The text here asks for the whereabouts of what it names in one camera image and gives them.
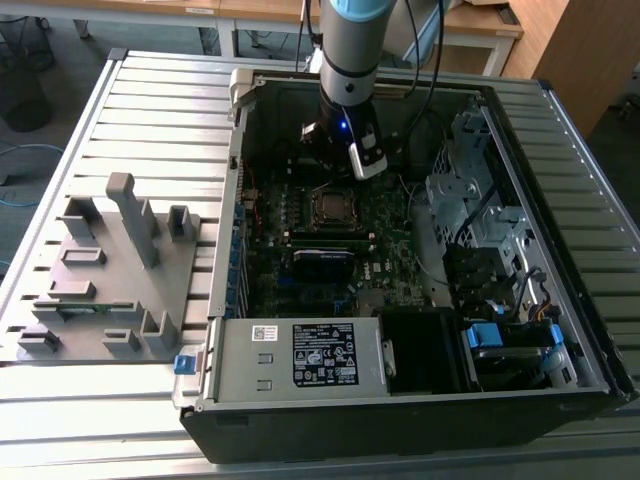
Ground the red wire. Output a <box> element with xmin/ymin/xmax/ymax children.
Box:
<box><xmin>243</xmin><ymin>158</ymin><xmax>265</xmax><ymax>226</ymax></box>

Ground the grey case release latch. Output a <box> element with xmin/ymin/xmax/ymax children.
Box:
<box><xmin>227</xmin><ymin>68</ymin><xmax>257</xmax><ymax>125</ymax></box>

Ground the silver drive cage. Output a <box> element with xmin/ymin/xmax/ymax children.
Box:
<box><xmin>423</xmin><ymin>107</ymin><xmax>539</xmax><ymax>261</ymax></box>

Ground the grey parts rack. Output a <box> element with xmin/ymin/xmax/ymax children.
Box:
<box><xmin>14</xmin><ymin>171</ymin><xmax>204</xmax><ymax>362</ymax></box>

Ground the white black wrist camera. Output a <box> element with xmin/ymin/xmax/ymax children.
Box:
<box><xmin>347</xmin><ymin>124</ymin><xmax>389</xmax><ymax>181</ymax></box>

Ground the green RAM stick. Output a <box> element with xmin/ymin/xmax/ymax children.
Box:
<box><xmin>55</xmin><ymin>301</ymin><xmax>137</xmax><ymax>319</ymax></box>

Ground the bronze chipset heatsink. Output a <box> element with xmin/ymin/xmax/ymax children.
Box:
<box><xmin>356</xmin><ymin>288</ymin><xmax>387</xmax><ymax>319</ymax></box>

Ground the black wire basket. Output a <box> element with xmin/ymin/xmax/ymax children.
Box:
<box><xmin>0</xmin><ymin>13</ymin><xmax>57</xmax><ymax>76</ymax></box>

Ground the CPU socket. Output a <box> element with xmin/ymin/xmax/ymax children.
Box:
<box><xmin>308</xmin><ymin>187</ymin><xmax>366</xmax><ymax>232</ymax></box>

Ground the black round bin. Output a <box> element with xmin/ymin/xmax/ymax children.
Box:
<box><xmin>3</xmin><ymin>69</ymin><xmax>54</xmax><ymax>134</ymax></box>

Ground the black graphics card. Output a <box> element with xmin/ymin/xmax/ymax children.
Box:
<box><xmin>291</xmin><ymin>246</ymin><xmax>357</xmax><ymax>287</ymax></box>

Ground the black power cable bundle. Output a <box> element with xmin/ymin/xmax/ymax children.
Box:
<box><xmin>442</xmin><ymin>243</ymin><xmax>519</xmax><ymax>314</ymax></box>

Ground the wooden desk white frame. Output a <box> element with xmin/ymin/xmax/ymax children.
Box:
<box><xmin>0</xmin><ymin>0</ymin><xmax>224</xmax><ymax>41</ymax></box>
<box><xmin>217</xmin><ymin>0</ymin><xmax>525</xmax><ymax>77</ymax></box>

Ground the wooden cabinet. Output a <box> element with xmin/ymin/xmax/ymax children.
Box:
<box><xmin>502</xmin><ymin>0</ymin><xmax>640</xmax><ymax>146</ymax></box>

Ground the green motherboard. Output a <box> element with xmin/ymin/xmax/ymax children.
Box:
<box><xmin>238</xmin><ymin>167</ymin><xmax>454</xmax><ymax>321</ymax></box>

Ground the black hard disk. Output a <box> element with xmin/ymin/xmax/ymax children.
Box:
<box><xmin>472</xmin><ymin>346</ymin><xmax>549</xmax><ymax>392</ymax></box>

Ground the black grey PC case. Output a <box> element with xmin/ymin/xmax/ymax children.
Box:
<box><xmin>171</xmin><ymin>67</ymin><xmax>640</xmax><ymax>465</ymax></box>

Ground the coloured wire bundle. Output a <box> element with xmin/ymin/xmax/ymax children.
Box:
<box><xmin>529</xmin><ymin>294</ymin><xmax>559</xmax><ymax>324</ymax></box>

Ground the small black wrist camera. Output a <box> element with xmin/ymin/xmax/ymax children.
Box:
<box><xmin>299</xmin><ymin>122</ymin><xmax>327</xmax><ymax>147</ymax></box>

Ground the blue floor cable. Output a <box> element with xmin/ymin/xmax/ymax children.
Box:
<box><xmin>0</xmin><ymin>142</ymin><xmax>66</xmax><ymax>209</ymax></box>

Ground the silver power supply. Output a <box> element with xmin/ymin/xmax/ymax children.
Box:
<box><xmin>202</xmin><ymin>315</ymin><xmax>399</xmax><ymax>404</ymax></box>

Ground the black drive cable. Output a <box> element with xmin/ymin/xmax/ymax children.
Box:
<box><xmin>449</xmin><ymin>182</ymin><xmax>501</xmax><ymax>251</ymax></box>

